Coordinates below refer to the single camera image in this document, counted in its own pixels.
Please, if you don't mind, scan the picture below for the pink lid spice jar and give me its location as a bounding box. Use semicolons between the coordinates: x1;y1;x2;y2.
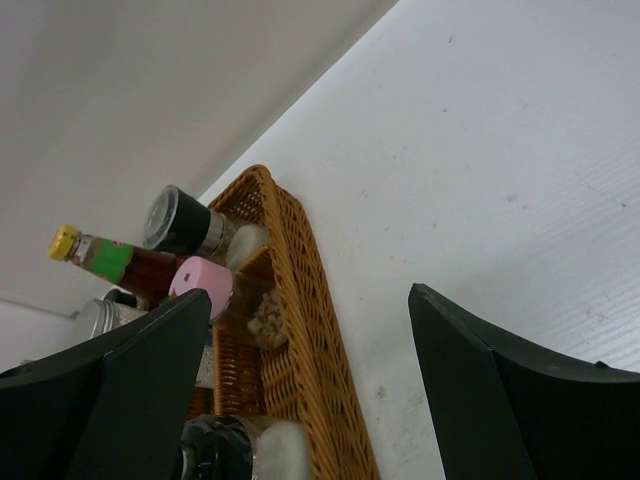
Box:
169;257;287;350

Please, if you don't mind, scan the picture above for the silver lid tall jar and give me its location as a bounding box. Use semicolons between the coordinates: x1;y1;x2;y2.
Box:
72;299;146;344

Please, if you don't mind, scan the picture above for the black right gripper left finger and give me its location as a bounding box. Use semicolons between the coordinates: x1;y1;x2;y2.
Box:
1;290;211;479

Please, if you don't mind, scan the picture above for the black cap salt grinder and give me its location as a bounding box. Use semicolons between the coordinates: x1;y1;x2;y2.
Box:
142;185;269;270

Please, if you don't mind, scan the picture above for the yellow cap sauce bottle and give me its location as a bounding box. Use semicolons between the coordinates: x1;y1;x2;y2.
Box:
48;224;178;303

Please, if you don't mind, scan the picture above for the black stopper white bottle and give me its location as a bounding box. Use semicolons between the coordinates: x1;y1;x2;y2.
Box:
171;414;313;480

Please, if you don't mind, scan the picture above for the brown wicker divided tray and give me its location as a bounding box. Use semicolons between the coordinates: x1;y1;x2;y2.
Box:
210;165;378;479

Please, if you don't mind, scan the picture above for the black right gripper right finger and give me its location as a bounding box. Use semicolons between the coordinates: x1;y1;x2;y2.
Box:
408;284;639;479

